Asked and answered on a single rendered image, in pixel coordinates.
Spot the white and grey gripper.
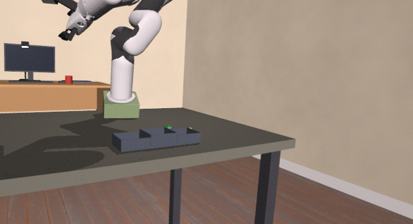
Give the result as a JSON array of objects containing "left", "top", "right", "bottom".
[{"left": 58, "top": 6, "right": 95, "bottom": 41}]

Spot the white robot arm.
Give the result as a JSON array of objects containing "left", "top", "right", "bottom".
[{"left": 41, "top": 0, "right": 172, "bottom": 103}]

